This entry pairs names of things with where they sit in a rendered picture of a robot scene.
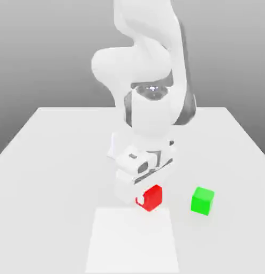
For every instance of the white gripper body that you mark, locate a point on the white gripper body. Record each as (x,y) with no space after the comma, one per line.
(152,174)

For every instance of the small red cube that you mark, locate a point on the small red cube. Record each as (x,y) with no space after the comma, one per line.
(153,198)

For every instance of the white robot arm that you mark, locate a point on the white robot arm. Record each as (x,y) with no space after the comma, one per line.
(145,64)

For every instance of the small green cube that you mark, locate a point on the small green cube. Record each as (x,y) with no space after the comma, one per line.
(201,201)

